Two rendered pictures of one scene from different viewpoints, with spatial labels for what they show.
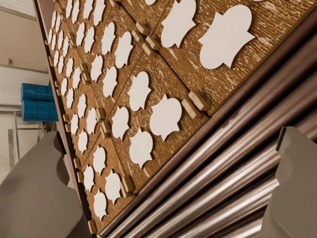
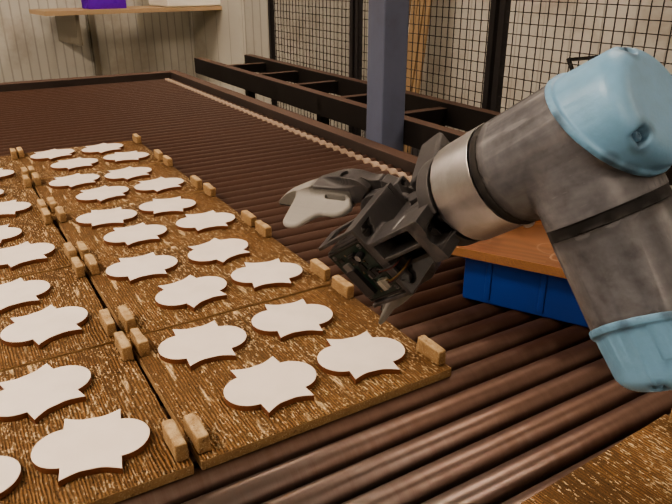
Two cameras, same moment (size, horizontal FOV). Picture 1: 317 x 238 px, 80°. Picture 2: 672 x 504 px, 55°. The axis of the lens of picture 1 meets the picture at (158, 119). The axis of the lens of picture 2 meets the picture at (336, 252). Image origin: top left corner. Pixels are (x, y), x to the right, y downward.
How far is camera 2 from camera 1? 0.61 m
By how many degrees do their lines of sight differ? 66
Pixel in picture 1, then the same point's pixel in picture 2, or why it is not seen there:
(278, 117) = (311, 491)
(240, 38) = (295, 389)
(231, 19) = (290, 369)
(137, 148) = not seen: outside the picture
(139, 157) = not seen: outside the picture
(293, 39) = (350, 422)
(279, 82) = (323, 455)
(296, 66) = (347, 445)
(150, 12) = (153, 312)
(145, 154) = not seen: outside the picture
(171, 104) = (128, 427)
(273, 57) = (323, 430)
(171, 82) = (141, 402)
